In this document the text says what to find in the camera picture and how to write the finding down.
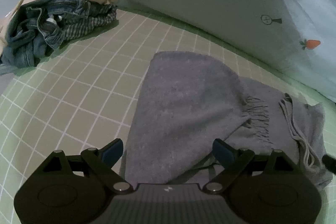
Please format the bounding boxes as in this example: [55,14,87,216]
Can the green grid cutting mat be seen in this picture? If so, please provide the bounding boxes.
[1,10,335,223]

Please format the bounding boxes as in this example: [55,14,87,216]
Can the dark plaid shirt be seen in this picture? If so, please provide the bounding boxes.
[63,2,117,41]

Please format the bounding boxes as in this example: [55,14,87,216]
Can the blue denim jeans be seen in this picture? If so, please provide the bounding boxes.
[1,0,93,72]

